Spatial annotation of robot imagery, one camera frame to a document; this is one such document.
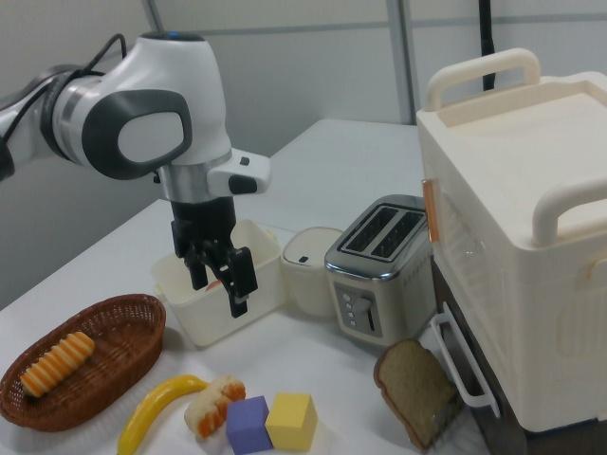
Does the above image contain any cream toy cabinet with handles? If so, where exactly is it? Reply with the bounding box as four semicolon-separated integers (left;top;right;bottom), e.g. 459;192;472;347
415;46;607;435

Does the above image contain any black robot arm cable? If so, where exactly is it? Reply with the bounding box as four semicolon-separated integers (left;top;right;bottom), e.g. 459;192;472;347
0;33;130;143

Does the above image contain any yellow toy banana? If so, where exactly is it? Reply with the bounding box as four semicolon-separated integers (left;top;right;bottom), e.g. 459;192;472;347
117;373;210;455

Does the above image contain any yellow foam cube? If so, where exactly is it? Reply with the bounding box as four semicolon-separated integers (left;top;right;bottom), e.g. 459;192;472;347
264;391;319;452

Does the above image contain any purple foam cube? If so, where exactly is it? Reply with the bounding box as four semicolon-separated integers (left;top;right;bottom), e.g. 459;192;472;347
225;395;275;454

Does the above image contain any brown wicker basket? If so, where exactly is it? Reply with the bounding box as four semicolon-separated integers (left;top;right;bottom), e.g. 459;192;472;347
0;293;167;433

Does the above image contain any white open plastic container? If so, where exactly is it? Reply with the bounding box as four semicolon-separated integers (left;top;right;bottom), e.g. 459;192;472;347
150;218;282;350

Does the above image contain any brown bread slice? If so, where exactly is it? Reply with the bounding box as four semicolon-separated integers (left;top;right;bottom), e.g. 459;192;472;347
373;338;459;449

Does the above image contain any small cream lidded bin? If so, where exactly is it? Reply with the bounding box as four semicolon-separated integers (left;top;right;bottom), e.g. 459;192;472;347
281;226;345;319

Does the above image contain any brown drawer with white handle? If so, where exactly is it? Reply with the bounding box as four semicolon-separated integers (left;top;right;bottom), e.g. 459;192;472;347
430;269;607;455

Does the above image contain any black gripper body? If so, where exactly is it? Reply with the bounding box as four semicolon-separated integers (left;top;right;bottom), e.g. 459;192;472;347
169;196;238;276

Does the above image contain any orange striped bread roll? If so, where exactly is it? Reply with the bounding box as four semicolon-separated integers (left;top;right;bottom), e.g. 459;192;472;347
19;331;97;398

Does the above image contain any black pole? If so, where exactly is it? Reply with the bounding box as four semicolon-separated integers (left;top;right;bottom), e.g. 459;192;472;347
475;0;498;92

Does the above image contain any bread piece with orange crust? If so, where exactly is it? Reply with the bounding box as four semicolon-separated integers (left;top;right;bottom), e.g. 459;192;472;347
183;374;248;440

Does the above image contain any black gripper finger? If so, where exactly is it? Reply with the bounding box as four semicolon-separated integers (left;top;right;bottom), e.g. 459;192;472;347
187;258;211;291
226;246;260;319

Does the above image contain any silver two-slot toaster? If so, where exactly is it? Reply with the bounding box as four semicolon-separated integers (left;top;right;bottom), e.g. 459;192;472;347
323;193;438;348

